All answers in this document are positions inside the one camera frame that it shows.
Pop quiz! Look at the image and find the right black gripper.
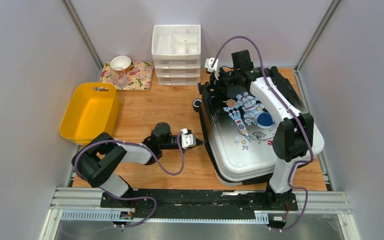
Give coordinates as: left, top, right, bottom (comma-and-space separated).
206, 69, 239, 97

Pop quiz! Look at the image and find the white black space suitcase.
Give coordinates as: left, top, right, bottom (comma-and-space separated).
194, 74, 324, 187

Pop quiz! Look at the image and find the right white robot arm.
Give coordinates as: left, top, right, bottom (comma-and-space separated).
214, 50, 315, 210

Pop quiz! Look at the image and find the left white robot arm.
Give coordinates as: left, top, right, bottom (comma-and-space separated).
71, 122, 205, 208

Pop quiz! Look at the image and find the white plastic drawer organizer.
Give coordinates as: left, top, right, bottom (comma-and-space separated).
151, 24, 201, 86

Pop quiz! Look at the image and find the floral serving tray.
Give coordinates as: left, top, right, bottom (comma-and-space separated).
99, 61, 155, 91

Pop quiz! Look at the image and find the clear drinking glass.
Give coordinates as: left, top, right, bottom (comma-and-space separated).
113, 67, 128, 89

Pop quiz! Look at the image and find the yellow plastic basket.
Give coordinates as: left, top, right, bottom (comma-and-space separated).
59, 82, 120, 145

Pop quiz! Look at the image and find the white orange bowl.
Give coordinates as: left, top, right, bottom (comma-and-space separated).
110, 55, 132, 72

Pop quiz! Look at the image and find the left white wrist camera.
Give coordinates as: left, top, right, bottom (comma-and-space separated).
180, 128, 197, 150

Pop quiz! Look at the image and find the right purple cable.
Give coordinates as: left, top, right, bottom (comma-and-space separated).
210, 35, 315, 232

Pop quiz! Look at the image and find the purple cable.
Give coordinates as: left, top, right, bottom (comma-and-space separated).
73, 131, 186, 229
210, 35, 315, 232

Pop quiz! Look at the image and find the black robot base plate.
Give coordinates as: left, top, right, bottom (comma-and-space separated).
100, 188, 298, 221

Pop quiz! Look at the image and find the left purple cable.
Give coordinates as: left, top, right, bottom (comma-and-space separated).
73, 131, 186, 229

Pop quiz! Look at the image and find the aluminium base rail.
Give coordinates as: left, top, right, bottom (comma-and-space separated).
39, 187, 360, 240

